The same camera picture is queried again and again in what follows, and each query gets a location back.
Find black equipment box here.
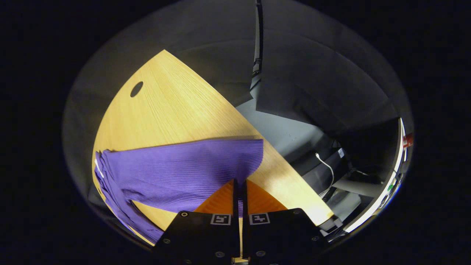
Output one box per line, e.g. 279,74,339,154
301,147,351,192

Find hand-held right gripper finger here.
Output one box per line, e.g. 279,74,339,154
152,179,240,265
241,180,330,265

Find white cable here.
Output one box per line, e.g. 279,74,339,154
315,153,334,197

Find purple knit cardigan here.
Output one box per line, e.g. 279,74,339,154
94,138,265,244

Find black stand pole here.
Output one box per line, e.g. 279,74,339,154
252,0,264,91

